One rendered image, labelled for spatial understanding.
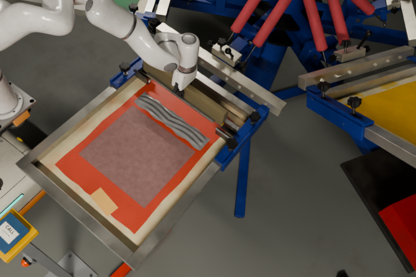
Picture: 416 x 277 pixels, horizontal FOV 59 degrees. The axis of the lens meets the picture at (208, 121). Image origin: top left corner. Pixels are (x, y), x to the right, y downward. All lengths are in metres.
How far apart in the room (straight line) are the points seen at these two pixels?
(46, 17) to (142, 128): 0.65
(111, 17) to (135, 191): 0.65
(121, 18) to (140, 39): 0.09
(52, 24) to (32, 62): 2.06
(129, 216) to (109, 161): 0.23
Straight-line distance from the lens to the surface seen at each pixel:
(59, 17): 1.08
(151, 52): 1.16
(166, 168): 1.45
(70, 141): 1.54
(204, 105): 1.42
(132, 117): 1.56
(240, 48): 1.72
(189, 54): 1.26
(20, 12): 1.11
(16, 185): 2.29
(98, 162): 1.48
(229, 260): 2.35
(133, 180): 1.44
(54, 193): 1.43
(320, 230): 2.56
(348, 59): 1.70
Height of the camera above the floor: 2.28
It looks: 58 degrees down
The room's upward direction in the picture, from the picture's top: 12 degrees clockwise
